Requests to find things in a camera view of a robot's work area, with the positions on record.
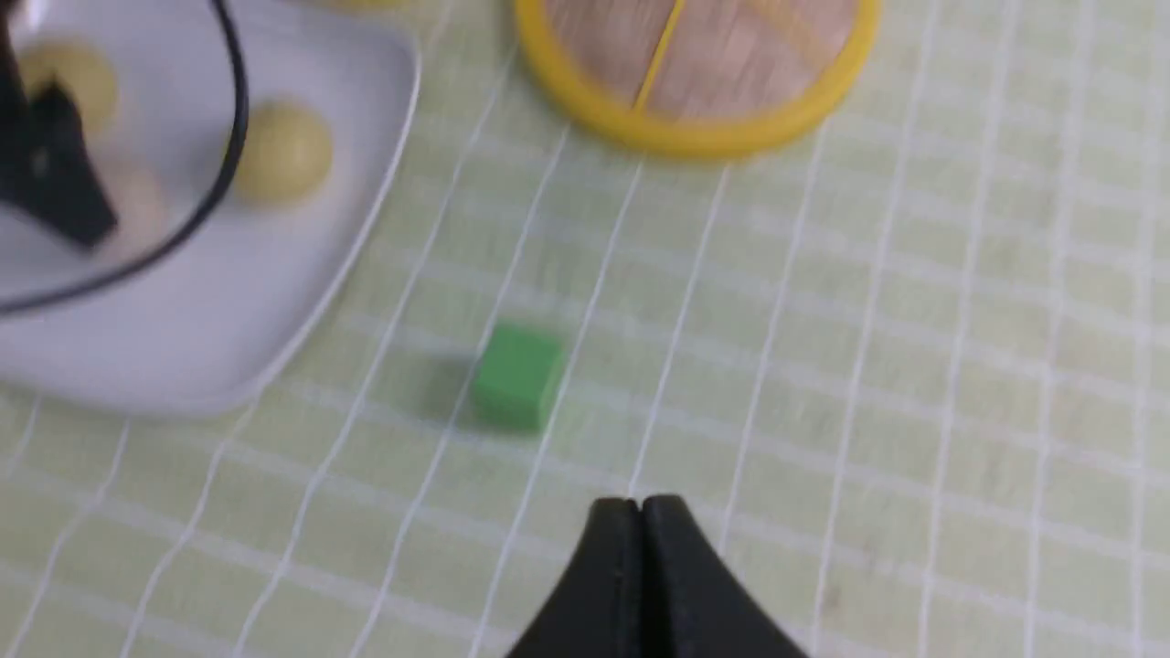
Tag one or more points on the woven bamboo steamer lid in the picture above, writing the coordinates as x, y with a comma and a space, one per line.
697, 80

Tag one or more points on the yellow steamed bun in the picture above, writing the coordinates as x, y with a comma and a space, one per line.
288, 154
81, 70

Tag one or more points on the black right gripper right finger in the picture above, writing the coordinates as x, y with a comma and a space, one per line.
693, 606

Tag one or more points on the green cube block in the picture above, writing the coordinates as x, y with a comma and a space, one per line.
518, 378

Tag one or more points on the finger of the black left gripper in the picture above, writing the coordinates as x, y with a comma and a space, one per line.
46, 170

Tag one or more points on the white square plate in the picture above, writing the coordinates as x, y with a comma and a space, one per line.
212, 325

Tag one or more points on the green checkered tablecloth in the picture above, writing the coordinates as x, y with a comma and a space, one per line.
910, 373

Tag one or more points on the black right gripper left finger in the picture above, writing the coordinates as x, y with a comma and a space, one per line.
595, 608

